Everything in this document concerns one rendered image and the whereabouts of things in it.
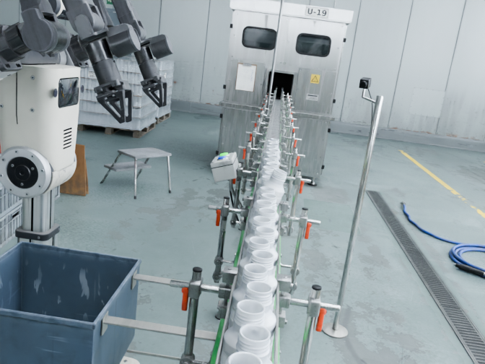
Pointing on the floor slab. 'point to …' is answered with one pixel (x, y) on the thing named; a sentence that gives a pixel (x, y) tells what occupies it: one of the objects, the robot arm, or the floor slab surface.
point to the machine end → (284, 74)
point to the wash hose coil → (456, 250)
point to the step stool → (137, 162)
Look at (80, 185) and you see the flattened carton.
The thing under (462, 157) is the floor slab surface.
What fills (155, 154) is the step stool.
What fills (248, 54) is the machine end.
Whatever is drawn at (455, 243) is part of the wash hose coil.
